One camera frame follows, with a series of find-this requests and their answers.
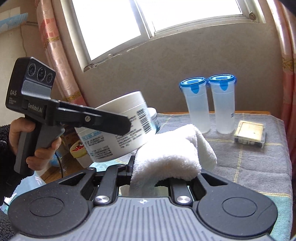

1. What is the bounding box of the white trash bin yellow bag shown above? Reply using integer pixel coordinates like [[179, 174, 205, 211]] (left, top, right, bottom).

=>
[[69, 141, 89, 168]]

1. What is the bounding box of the tall clear container blue lid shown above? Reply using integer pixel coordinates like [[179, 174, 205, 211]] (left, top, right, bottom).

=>
[[179, 76, 211, 134]]

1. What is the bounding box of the white round jar green label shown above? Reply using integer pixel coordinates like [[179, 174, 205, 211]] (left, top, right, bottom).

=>
[[75, 91, 154, 163]]

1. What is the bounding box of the tall clear container crown mark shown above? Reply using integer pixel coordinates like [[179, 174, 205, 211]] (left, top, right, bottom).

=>
[[207, 74, 238, 135]]

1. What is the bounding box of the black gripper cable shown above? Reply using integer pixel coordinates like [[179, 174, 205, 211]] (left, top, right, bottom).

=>
[[55, 151, 65, 174]]

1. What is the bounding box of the person's left hand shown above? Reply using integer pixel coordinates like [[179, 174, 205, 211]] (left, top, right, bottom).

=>
[[9, 117, 62, 171]]

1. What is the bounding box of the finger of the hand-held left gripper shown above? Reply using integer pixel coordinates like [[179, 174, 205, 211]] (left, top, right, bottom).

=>
[[57, 99, 132, 136]]

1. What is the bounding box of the grey and teal checked tablecloth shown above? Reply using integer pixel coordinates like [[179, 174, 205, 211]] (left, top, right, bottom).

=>
[[91, 112, 293, 232]]

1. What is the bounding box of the white lidded wipes tub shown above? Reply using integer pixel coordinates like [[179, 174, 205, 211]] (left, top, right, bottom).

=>
[[146, 107, 161, 135]]

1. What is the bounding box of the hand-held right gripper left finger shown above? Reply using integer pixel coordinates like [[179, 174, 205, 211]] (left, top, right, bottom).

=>
[[59, 155, 136, 206]]

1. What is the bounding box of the person's left forearm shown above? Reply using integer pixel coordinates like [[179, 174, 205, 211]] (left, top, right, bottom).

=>
[[0, 125, 15, 202]]

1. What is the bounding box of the white fluffy towel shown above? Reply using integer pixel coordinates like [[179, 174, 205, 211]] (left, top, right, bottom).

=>
[[129, 123, 218, 197]]

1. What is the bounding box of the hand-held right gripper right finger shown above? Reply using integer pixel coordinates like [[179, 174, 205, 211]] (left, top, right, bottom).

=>
[[162, 173, 228, 206]]

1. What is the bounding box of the window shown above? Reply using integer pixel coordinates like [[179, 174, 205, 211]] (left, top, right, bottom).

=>
[[60, 0, 266, 72]]

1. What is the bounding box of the clear box with yellow board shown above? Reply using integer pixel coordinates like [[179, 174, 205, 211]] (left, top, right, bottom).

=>
[[233, 120, 266, 149]]

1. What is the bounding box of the light blue printed pillow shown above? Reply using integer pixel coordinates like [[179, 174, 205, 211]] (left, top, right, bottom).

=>
[[14, 171, 47, 200]]

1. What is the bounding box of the person's grey fleece garment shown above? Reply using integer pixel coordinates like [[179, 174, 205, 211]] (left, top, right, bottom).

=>
[[0, 209, 14, 241]]

